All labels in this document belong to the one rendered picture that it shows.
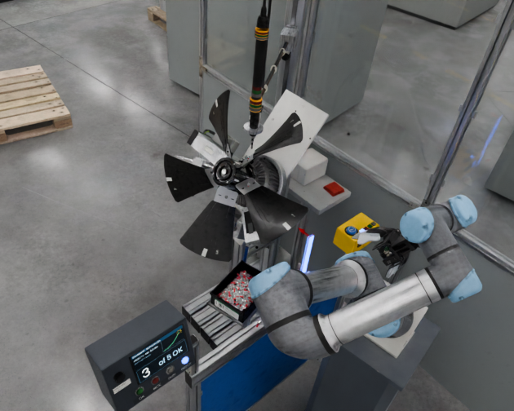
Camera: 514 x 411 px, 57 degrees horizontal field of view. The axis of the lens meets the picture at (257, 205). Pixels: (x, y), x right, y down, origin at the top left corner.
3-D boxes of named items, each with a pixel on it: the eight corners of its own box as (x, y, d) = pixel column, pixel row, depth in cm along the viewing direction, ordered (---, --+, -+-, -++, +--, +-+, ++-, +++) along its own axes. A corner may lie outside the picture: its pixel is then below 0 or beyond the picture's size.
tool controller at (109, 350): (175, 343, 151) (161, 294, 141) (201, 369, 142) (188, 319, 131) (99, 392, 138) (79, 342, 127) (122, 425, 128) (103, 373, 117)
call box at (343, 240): (356, 228, 205) (361, 211, 198) (374, 242, 200) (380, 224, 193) (331, 245, 197) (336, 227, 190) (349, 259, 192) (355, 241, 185)
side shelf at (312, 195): (301, 161, 262) (301, 157, 260) (350, 196, 243) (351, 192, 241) (269, 178, 249) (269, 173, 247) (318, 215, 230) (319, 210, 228)
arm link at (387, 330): (377, 342, 149) (368, 346, 137) (357, 302, 153) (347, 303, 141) (411, 325, 145) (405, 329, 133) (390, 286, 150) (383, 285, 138)
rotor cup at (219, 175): (221, 183, 203) (202, 177, 192) (239, 155, 200) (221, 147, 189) (243, 201, 195) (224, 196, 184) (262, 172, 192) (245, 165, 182)
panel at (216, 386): (320, 347, 257) (344, 269, 212) (321, 349, 256) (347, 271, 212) (197, 448, 213) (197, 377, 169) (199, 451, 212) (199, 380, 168)
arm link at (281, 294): (365, 303, 153) (257, 338, 112) (345, 262, 158) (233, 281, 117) (396, 288, 147) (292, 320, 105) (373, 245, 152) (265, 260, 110)
